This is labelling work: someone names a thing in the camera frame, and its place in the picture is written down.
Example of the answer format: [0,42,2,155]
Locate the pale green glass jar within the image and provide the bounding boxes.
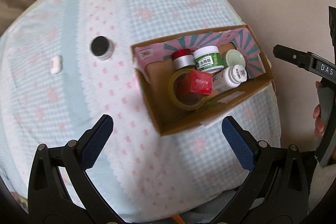
[224,50,246,68]

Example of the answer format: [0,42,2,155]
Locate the green white cream jar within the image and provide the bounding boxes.
[193,46,224,74]

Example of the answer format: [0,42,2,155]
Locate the red rectangular box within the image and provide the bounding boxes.
[179,71,213,96]

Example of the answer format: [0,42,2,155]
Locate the white earbud case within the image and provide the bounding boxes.
[50,55,62,75]

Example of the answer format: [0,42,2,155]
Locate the red lid silver jar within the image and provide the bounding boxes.
[171,49,195,70]

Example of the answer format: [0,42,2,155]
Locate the black lid white jar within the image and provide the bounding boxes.
[90,36,114,61]

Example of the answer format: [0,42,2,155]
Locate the person's right hand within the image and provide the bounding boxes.
[312,81,326,138]

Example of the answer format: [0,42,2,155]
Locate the white pill bottle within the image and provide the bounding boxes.
[212,65,247,93]

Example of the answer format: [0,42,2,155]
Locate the cardboard box with pink lining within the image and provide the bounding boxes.
[131,24,273,136]

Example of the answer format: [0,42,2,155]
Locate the blue pink checkered bedsheet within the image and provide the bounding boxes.
[0,0,281,223]

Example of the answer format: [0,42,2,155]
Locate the yellow tape roll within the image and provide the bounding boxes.
[168,69,210,111]

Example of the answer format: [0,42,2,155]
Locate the black wall outlet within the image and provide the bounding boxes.
[329,6,336,47]

